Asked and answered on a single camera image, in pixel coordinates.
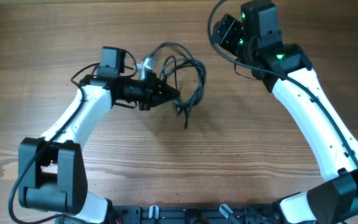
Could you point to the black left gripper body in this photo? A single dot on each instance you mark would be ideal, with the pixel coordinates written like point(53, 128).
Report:
point(148, 94)

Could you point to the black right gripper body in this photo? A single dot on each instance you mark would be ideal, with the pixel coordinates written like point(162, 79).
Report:
point(231, 30)

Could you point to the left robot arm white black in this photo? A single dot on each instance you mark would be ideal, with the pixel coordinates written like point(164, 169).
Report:
point(52, 175)

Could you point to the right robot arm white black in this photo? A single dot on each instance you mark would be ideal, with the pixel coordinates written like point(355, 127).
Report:
point(255, 41)

